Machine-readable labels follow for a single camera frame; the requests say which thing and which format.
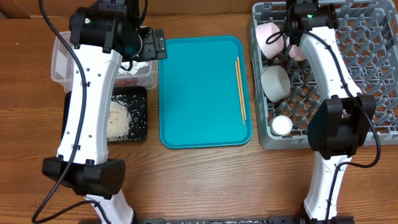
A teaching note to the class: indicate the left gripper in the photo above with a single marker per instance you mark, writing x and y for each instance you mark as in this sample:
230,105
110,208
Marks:
150,51

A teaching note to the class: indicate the white rice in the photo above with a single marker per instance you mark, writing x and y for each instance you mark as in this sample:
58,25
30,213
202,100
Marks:
119,119

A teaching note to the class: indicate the white bowl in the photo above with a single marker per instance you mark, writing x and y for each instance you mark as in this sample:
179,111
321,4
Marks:
269,40

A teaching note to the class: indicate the black tray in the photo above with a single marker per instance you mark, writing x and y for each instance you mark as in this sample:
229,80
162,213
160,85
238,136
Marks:
136,112

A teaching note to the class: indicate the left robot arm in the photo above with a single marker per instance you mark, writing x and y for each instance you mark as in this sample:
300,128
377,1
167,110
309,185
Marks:
102,37

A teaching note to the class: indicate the grey dish rack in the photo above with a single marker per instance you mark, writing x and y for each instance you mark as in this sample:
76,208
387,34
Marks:
367,40

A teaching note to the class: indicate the teal serving tray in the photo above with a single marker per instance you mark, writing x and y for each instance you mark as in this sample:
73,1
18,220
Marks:
198,93

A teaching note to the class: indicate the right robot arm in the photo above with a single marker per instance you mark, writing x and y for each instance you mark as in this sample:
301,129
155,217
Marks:
342,121

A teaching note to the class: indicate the large white plate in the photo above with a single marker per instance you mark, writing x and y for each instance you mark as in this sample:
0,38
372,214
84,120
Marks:
295,51

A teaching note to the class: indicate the white napkin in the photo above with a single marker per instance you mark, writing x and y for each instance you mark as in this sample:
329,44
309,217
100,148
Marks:
132,68

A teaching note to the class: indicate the red snack wrapper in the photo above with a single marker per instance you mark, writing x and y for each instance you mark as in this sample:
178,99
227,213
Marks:
126,82

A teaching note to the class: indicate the grey bowl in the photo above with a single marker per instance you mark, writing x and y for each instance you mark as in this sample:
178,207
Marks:
275,82

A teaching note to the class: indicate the clear plastic bin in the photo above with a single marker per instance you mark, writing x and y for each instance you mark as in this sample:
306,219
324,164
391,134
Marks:
62,70

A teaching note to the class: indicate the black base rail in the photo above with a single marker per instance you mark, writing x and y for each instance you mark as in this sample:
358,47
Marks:
276,219

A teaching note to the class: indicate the wooden chopstick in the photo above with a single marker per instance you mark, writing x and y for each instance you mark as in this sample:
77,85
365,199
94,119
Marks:
241,88
239,92

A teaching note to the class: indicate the small white cup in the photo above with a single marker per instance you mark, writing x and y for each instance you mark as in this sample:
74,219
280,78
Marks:
281,125

